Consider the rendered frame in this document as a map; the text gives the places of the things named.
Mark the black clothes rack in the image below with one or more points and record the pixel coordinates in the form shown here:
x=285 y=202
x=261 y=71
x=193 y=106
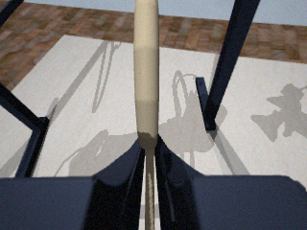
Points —
x=239 y=23

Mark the brown clothes hanger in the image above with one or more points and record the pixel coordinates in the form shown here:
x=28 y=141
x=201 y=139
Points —
x=146 y=91

